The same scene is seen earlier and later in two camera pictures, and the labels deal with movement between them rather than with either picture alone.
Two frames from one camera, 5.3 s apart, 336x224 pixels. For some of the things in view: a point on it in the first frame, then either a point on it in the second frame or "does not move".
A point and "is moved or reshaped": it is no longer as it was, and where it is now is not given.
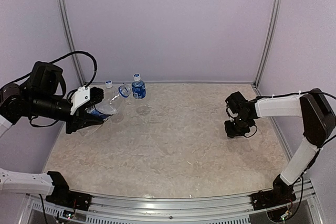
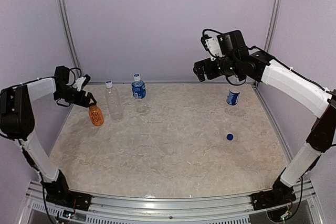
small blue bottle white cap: x=138 y=87 does not move
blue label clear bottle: x=106 y=107 is moved or reshaped
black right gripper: x=232 y=133 → x=210 y=73
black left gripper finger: x=92 y=120 → x=90 y=96
